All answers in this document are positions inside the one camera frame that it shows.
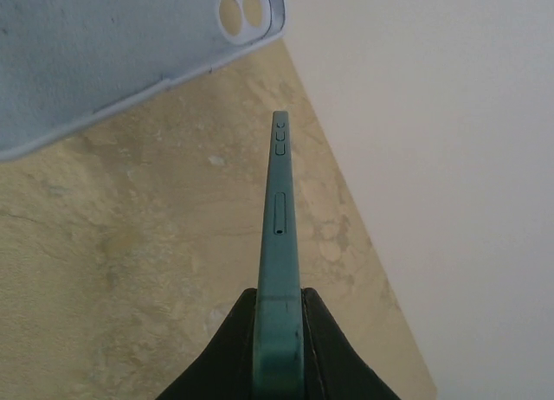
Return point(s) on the lavender phone case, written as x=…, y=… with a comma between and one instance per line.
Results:
x=67, y=64

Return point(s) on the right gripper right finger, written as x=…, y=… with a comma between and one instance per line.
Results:
x=332, y=368

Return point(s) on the teal phone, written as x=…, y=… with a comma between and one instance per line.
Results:
x=278, y=344

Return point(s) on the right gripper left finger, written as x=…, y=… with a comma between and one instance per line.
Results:
x=223, y=370

